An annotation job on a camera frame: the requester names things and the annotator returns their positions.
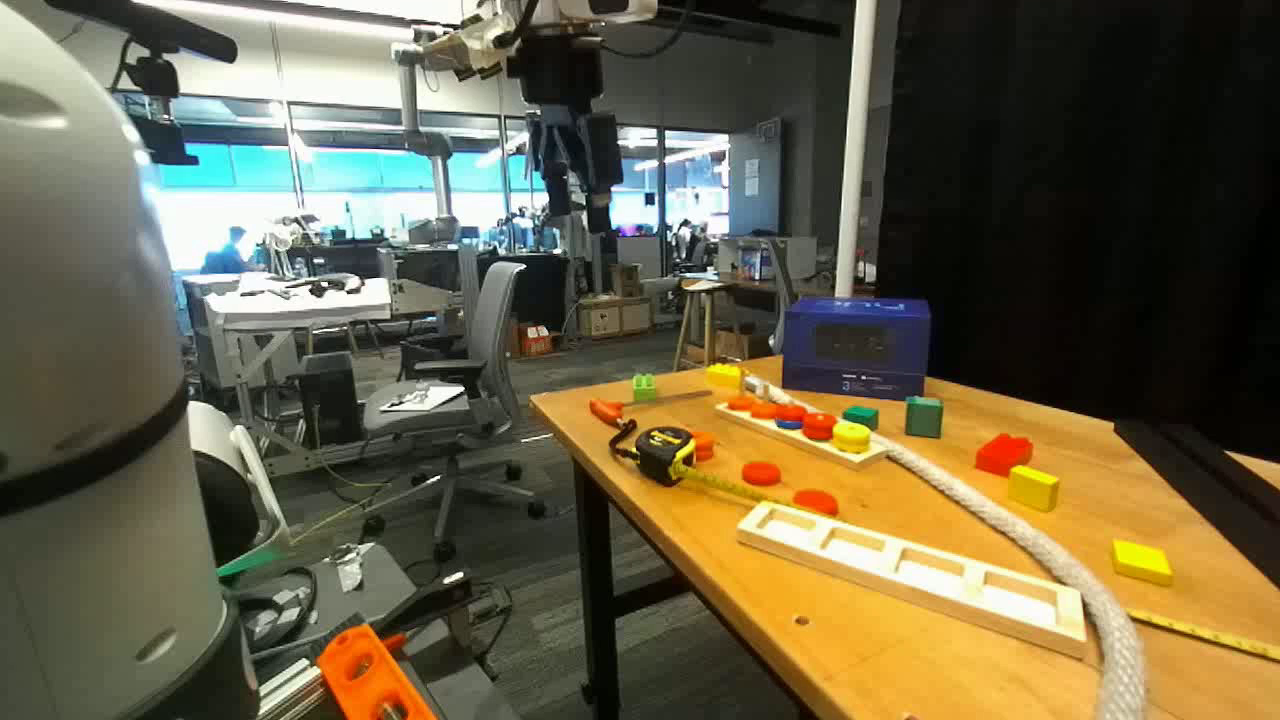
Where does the black yellow tape measure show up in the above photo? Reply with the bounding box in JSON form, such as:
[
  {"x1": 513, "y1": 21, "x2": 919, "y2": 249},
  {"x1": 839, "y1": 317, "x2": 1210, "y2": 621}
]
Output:
[{"x1": 608, "y1": 422, "x2": 1280, "y2": 669}]

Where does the white office desk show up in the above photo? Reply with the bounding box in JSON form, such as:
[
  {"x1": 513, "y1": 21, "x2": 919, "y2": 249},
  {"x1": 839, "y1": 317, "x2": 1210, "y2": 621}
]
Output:
[{"x1": 195, "y1": 272, "x2": 469, "y2": 405}]

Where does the long black bar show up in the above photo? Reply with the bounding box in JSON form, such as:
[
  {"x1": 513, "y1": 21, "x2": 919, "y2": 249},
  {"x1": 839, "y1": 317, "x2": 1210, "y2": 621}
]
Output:
[{"x1": 1117, "y1": 417, "x2": 1280, "y2": 591}]

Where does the grey office chair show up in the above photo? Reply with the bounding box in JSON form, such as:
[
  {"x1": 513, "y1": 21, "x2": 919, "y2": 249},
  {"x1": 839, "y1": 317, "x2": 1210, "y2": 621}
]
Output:
[{"x1": 357, "y1": 262, "x2": 552, "y2": 569}]

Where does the red toy brick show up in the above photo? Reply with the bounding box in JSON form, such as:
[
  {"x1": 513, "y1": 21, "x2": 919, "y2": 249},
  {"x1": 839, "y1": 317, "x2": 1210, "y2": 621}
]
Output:
[{"x1": 973, "y1": 431, "x2": 1036, "y2": 482}]

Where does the yellow wooden block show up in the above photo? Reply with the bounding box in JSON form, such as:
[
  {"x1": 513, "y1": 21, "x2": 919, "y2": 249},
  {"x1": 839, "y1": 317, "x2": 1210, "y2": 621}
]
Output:
[
  {"x1": 1003, "y1": 460, "x2": 1066, "y2": 518},
  {"x1": 1107, "y1": 536, "x2": 1182, "y2": 591}
]

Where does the black table leg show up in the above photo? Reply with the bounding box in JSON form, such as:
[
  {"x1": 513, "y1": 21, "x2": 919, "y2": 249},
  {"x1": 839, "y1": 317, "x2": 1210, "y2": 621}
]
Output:
[{"x1": 568, "y1": 456, "x2": 627, "y2": 720}]

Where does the white wooden peg board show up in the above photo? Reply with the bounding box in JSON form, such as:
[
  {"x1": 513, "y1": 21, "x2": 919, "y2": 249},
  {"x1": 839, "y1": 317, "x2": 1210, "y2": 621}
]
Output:
[{"x1": 713, "y1": 393, "x2": 893, "y2": 474}]

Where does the black curtain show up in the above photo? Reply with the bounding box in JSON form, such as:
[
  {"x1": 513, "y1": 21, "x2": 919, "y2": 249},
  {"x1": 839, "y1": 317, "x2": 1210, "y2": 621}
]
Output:
[{"x1": 876, "y1": 0, "x2": 1280, "y2": 463}]

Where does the thick white rope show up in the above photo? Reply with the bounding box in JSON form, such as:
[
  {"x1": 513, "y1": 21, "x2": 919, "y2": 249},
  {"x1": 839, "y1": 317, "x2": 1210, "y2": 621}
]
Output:
[{"x1": 742, "y1": 378, "x2": 1151, "y2": 720}]

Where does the black computer tower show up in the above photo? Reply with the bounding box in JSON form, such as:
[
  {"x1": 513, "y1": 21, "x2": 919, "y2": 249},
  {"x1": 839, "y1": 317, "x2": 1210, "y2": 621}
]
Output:
[{"x1": 294, "y1": 351, "x2": 368, "y2": 454}]

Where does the white vertical pole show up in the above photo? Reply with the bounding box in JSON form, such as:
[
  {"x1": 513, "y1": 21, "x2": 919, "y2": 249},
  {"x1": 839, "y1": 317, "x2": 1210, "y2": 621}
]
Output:
[{"x1": 832, "y1": 0, "x2": 883, "y2": 300}]

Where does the orange plastic clamp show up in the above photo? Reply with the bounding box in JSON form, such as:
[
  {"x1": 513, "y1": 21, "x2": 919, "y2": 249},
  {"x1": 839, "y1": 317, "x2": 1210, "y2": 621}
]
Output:
[{"x1": 315, "y1": 621, "x2": 446, "y2": 720}]

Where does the black mounted camera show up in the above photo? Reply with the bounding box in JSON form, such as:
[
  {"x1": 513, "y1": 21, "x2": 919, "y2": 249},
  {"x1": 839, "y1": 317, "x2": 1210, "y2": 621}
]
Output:
[{"x1": 46, "y1": 0, "x2": 244, "y2": 172}]

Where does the brown cardboard box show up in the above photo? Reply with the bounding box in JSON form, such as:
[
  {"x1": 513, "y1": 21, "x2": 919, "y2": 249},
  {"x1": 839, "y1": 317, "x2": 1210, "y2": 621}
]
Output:
[{"x1": 573, "y1": 294, "x2": 658, "y2": 344}]

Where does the wooden stool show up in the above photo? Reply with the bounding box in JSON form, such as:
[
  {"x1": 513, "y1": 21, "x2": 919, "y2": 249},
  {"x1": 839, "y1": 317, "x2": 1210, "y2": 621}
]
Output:
[{"x1": 670, "y1": 278, "x2": 734, "y2": 378}]

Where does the blue cardboard box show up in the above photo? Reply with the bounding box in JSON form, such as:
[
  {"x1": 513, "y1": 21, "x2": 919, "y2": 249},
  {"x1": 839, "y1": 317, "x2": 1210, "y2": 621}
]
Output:
[{"x1": 781, "y1": 294, "x2": 938, "y2": 405}]

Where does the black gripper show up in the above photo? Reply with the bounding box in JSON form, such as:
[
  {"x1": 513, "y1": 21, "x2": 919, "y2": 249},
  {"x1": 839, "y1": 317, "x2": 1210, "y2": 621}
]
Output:
[{"x1": 515, "y1": 38, "x2": 627, "y2": 224}]

